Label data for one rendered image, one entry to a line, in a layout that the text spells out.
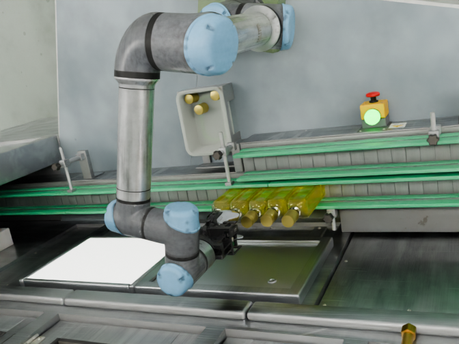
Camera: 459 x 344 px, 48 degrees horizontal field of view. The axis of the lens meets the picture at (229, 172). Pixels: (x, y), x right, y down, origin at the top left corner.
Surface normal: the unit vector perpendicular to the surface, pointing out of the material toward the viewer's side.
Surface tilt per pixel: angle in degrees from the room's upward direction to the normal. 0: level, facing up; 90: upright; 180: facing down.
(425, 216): 0
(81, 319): 0
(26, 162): 90
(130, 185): 25
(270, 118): 0
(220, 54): 82
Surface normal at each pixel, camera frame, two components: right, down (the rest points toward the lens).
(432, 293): -0.18, -0.95
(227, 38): 0.85, 0.19
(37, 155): 0.90, -0.05
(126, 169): -0.33, 0.19
